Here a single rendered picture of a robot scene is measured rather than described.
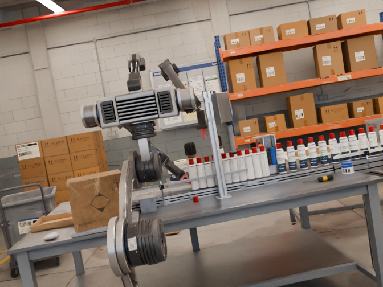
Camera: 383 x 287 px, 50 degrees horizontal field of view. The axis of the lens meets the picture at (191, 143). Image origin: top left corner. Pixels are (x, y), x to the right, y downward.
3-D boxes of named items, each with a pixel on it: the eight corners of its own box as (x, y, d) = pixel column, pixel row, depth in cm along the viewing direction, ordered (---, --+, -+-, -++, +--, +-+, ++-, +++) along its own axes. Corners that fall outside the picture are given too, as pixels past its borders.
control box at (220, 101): (232, 121, 263) (227, 91, 262) (221, 123, 248) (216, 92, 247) (218, 123, 268) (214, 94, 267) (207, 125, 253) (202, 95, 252)
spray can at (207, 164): (215, 185, 270) (210, 155, 269) (215, 187, 265) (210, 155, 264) (207, 187, 270) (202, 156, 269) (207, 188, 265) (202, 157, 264)
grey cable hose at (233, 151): (236, 153, 260) (231, 121, 259) (237, 154, 257) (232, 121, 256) (231, 154, 260) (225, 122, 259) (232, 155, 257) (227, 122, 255)
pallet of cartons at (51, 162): (120, 213, 662) (105, 129, 653) (113, 226, 579) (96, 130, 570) (47, 226, 656) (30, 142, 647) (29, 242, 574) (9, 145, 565)
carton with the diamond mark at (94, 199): (126, 212, 248) (118, 168, 246) (130, 220, 225) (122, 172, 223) (75, 223, 240) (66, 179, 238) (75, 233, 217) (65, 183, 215)
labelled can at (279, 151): (285, 172, 276) (280, 142, 274) (288, 172, 270) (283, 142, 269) (277, 173, 275) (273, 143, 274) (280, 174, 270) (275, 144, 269)
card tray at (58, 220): (87, 213, 274) (86, 208, 273) (81, 223, 248) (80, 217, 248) (42, 222, 271) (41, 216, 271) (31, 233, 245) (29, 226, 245)
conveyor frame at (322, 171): (328, 170, 282) (326, 163, 281) (334, 172, 271) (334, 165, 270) (89, 216, 266) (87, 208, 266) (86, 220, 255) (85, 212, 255)
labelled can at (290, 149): (296, 169, 276) (291, 140, 275) (298, 171, 271) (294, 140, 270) (288, 171, 276) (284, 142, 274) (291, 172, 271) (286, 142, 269)
